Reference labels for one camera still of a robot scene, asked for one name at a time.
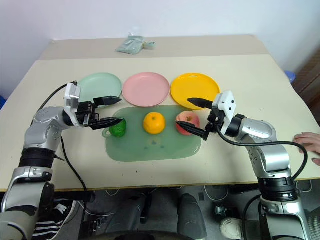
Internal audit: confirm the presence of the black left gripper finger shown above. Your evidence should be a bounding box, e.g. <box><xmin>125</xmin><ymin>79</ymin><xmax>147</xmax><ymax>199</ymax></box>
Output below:
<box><xmin>88</xmin><ymin>117</ymin><xmax>124</xmax><ymax>131</ymax></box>
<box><xmin>93</xmin><ymin>96</ymin><xmax>123</xmax><ymax>108</ymax></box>

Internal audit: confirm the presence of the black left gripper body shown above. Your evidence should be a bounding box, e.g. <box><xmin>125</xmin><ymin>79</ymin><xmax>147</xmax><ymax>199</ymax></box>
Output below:
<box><xmin>75</xmin><ymin>100</ymin><xmax>101</xmax><ymax>127</ymax></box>

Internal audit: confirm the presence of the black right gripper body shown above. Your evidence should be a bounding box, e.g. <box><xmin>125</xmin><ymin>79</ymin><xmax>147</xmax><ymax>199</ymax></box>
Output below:
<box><xmin>205</xmin><ymin>108</ymin><xmax>225</xmax><ymax>134</ymax></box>

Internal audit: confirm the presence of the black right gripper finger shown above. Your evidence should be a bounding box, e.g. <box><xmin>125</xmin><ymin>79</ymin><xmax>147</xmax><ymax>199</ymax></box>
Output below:
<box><xmin>187</xmin><ymin>97</ymin><xmax>214</xmax><ymax>110</ymax></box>
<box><xmin>175</xmin><ymin>121</ymin><xmax>210</xmax><ymax>141</ymax></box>

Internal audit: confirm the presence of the yellow plate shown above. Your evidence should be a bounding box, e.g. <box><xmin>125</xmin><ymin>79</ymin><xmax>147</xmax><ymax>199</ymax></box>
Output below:
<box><xmin>170</xmin><ymin>72</ymin><xmax>221</xmax><ymax>111</ymax></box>

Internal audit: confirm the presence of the light green plate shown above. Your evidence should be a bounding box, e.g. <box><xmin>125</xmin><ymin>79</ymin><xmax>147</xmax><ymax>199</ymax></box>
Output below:
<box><xmin>76</xmin><ymin>72</ymin><xmax>123</xmax><ymax>109</ymax></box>

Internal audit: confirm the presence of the pink plate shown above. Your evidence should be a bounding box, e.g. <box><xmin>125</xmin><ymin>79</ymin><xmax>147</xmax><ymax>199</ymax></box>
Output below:
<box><xmin>122</xmin><ymin>71</ymin><xmax>170</xmax><ymax>108</ymax></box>

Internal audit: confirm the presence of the bystander bare hand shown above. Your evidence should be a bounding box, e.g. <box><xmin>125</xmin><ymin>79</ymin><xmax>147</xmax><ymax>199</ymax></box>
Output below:
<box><xmin>292</xmin><ymin>131</ymin><xmax>320</xmax><ymax>166</ymax></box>

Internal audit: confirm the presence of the red apple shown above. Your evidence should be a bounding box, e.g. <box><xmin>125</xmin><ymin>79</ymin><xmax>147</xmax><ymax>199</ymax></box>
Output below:
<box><xmin>175</xmin><ymin>111</ymin><xmax>201</xmax><ymax>137</ymax></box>

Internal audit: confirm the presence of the green avocado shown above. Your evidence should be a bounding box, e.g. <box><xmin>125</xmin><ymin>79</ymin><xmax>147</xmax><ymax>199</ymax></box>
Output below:
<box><xmin>109</xmin><ymin>119</ymin><xmax>127</xmax><ymax>138</ymax></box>

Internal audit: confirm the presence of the orange mandarin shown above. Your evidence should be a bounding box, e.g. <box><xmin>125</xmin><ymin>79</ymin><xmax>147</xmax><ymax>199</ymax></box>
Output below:
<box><xmin>142</xmin><ymin>112</ymin><xmax>167</xmax><ymax>135</ymax></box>

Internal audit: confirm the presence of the translucent green cutting mat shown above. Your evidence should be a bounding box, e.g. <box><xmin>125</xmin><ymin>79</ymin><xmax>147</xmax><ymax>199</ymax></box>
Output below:
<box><xmin>102</xmin><ymin>104</ymin><xmax>203</xmax><ymax>163</ymax></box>

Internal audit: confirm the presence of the pale green plastic bag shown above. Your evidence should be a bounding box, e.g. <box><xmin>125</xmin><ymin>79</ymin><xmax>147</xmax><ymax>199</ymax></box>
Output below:
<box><xmin>115</xmin><ymin>32</ymin><xmax>157</xmax><ymax>55</ymax></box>

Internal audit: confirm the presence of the blue bucket rim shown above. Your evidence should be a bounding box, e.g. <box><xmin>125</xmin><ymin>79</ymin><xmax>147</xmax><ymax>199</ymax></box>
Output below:
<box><xmin>284</xmin><ymin>70</ymin><xmax>297</xmax><ymax>83</ymax></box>

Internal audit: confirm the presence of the dark rounded robot leg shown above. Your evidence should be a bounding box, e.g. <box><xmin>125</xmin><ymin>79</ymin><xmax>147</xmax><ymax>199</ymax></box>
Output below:
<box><xmin>176</xmin><ymin>193</ymin><xmax>208</xmax><ymax>240</ymax></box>
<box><xmin>104</xmin><ymin>193</ymin><xmax>153</xmax><ymax>240</ymax></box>

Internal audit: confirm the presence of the brown wooden cabinet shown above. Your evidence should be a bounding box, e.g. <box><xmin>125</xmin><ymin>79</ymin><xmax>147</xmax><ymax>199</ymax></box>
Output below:
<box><xmin>291</xmin><ymin>48</ymin><xmax>320</xmax><ymax>109</ymax></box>

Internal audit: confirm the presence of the white sneaker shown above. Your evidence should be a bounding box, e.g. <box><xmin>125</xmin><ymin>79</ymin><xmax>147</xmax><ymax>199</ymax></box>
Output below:
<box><xmin>219</xmin><ymin>217</ymin><xmax>244</xmax><ymax>240</ymax></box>

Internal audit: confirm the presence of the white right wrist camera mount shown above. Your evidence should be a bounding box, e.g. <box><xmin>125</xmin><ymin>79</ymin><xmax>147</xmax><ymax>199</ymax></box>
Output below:
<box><xmin>211</xmin><ymin>90</ymin><xmax>237</xmax><ymax>137</ymax></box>

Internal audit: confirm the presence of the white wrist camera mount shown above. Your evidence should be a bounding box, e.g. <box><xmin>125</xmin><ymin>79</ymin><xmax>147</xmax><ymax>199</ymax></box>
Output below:
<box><xmin>63</xmin><ymin>81</ymin><xmax>83</xmax><ymax>128</ymax></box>
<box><xmin>211</xmin><ymin>90</ymin><xmax>237</xmax><ymax>137</ymax></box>

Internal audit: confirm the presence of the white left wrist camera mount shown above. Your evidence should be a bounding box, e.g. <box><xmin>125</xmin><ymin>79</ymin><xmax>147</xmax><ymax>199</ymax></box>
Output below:
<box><xmin>63</xmin><ymin>81</ymin><xmax>83</xmax><ymax>128</ymax></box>

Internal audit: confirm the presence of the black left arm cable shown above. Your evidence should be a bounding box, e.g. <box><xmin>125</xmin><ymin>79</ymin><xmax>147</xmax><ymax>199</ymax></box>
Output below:
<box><xmin>37</xmin><ymin>80</ymin><xmax>88</xmax><ymax>240</ymax></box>

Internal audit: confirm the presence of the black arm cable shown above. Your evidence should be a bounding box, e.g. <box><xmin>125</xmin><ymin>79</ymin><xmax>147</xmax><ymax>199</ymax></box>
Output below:
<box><xmin>216</xmin><ymin>126</ymin><xmax>309</xmax><ymax>228</ymax></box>
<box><xmin>37</xmin><ymin>80</ymin><xmax>88</xmax><ymax>240</ymax></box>

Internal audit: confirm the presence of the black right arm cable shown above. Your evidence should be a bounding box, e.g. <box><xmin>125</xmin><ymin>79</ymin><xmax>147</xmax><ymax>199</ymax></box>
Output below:
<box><xmin>216</xmin><ymin>126</ymin><xmax>309</xmax><ymax>228</ymax></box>

